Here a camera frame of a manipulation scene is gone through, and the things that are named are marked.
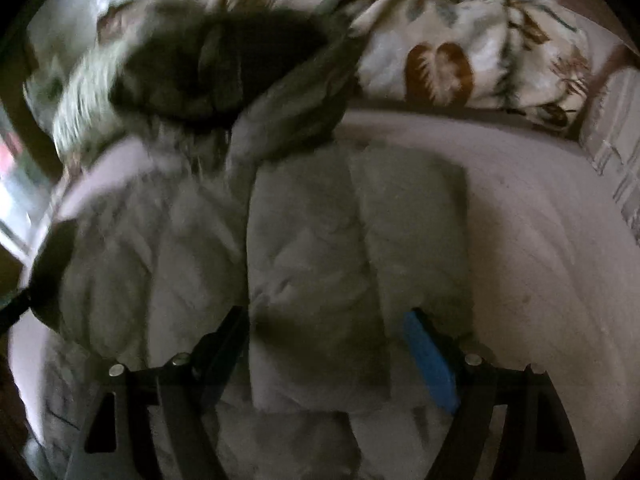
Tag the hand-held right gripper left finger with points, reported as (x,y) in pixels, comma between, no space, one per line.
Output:
(225,341)

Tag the striped pillow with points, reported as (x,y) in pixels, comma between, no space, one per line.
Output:
(615,135)

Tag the leaf print blanket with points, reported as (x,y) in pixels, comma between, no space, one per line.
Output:
(450,35)

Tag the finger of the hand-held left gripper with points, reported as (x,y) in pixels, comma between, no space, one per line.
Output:
(47,275)

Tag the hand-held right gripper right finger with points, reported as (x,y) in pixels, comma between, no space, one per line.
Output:
(430,360)

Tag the grey puffer jacket fur hood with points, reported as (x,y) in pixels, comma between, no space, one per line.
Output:
(310,260)

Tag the window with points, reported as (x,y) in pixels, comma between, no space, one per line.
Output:
(20,185)

